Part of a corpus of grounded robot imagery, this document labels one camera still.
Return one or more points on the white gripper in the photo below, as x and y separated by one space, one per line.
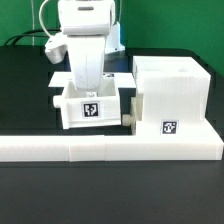
86 56

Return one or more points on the white drawer tray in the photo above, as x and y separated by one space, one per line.
89 109
135 116

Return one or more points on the white front drawer tray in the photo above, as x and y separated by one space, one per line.
135 116

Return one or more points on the white drawer cabinet box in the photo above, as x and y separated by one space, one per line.
171 94

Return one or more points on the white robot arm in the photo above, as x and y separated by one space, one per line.
88 32

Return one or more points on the white L-shaped fence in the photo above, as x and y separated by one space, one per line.
188 142

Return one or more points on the white marker base plate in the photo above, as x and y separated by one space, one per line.
122 80

